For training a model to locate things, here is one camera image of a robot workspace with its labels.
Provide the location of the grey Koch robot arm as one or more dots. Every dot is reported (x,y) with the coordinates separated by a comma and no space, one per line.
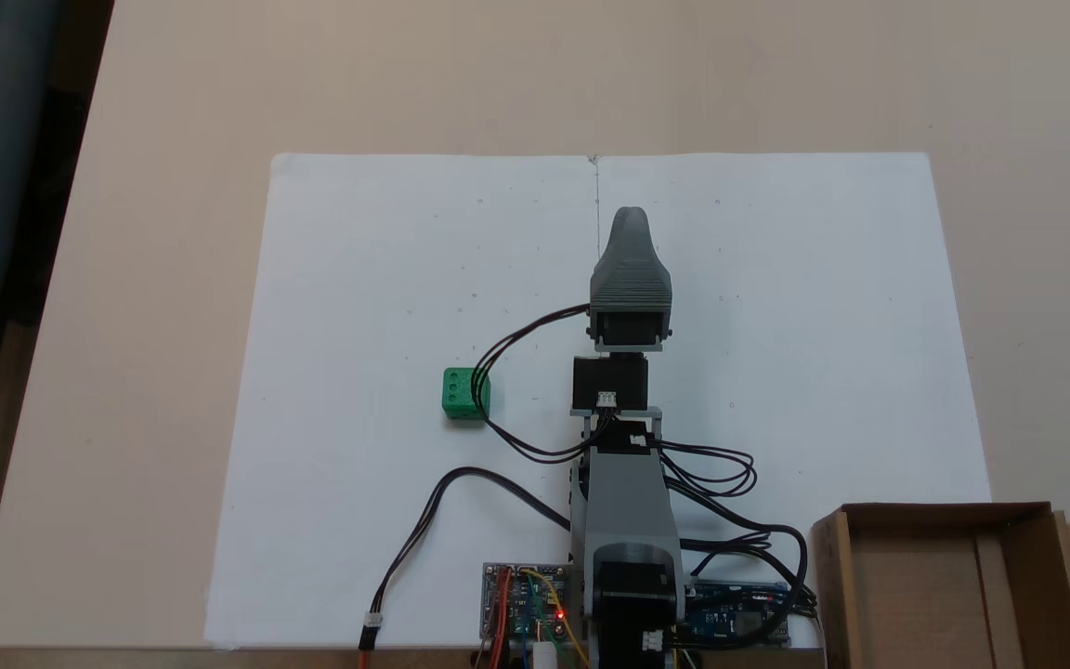
(623,502)

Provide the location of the brown cardboard box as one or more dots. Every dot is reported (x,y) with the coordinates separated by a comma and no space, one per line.
(925,595)

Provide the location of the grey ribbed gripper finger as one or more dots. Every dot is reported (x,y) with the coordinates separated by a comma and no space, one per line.
(631,274)

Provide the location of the white plug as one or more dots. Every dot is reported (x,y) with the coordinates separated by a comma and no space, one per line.
(544,656)

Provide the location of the blue circuit board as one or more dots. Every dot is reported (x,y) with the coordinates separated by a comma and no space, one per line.
(739,618)

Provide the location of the green die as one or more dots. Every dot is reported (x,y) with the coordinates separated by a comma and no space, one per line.
(461,395)

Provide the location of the green circuit board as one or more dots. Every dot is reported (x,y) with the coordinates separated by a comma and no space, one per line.
(521,604)

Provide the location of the white paper sheet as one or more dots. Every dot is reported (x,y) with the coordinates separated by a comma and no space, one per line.
(823,325)
(358,307)

